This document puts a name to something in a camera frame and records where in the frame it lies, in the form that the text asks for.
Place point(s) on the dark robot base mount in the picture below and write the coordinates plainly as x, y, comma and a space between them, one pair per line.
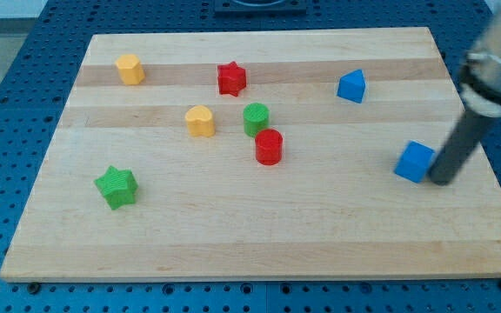
232, 7

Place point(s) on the blue cube block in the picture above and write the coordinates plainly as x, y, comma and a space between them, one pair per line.
414, 161

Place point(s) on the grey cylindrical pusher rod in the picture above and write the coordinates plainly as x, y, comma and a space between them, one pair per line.
466, 135

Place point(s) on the green cylinder block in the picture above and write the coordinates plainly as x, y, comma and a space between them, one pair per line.
256, 118

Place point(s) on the yellow heart block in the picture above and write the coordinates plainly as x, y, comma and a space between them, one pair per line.
200, 121

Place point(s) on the red star block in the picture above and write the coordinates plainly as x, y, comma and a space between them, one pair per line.
231, 79

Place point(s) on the green star block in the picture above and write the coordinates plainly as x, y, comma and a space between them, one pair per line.
117, 187

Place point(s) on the blue triangular prism block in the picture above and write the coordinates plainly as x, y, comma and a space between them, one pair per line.
352, 86

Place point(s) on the light wooden board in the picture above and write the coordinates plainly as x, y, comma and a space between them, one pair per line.
207, 210

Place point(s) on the red cylinder block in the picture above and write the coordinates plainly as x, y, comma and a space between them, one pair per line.
268, 147

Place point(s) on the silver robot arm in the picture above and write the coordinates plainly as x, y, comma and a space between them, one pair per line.
480, 87

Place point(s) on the yellow hexagon block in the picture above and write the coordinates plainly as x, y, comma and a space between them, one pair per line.
130, 69

